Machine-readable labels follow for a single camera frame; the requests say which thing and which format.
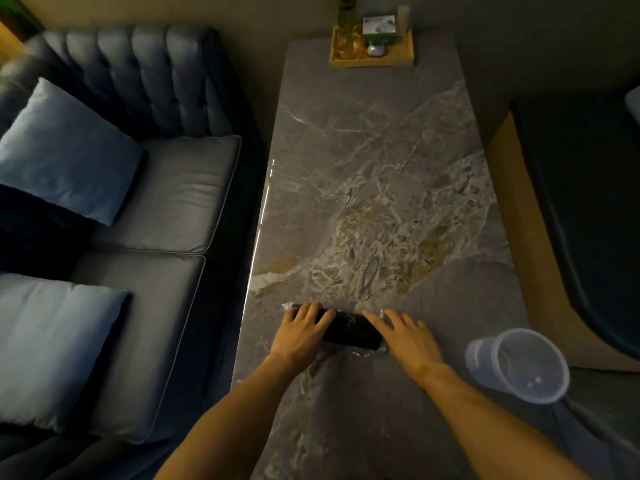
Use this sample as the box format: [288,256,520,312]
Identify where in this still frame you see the person's right hand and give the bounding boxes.
[362,308,447,389]

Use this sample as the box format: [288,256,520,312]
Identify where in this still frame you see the person's left hand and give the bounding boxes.
[269,302,336,376]

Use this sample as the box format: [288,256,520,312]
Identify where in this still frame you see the black object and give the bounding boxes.
[281,302,389,357]

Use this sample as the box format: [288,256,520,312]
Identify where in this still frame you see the person's left forearm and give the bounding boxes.
[154,354,301,480]

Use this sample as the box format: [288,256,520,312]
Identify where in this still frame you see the person's right forearm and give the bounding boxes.
[421,364,592,480]

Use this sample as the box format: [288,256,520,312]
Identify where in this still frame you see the translucent white waste bin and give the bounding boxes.
[465,328,571,406]

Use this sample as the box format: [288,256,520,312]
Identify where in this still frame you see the dark blue tufted leather sofa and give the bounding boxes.
[0,24,266,480]

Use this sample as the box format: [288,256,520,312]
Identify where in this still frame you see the dark upholstered bench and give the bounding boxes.
[487,94,640,373]

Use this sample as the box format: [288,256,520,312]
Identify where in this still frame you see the wooden tray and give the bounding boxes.
[328,27,416,69]

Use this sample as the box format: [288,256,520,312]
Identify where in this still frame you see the amber drinking glass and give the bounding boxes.
[333,28,366,61]

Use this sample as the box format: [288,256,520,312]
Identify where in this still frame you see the light blue cushion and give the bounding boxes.
[0,273,132,433]
[0,77,146,227]

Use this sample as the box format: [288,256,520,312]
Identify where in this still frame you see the white and green box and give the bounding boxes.
[362,15,397,46]

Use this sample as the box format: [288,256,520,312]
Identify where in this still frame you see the green glass bottle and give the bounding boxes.
[336,0,359,34]

